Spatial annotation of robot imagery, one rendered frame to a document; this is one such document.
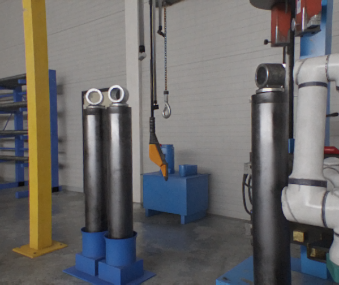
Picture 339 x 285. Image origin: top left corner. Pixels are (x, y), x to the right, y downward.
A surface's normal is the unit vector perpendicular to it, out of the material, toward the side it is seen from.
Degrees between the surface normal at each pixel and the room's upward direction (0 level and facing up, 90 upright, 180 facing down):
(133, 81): 90
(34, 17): 90
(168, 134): 90
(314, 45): 90
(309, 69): 80
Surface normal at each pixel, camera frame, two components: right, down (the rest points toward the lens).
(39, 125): 0.77, 0.00
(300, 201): -0.63, -0.15
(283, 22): 0.09, 0.03
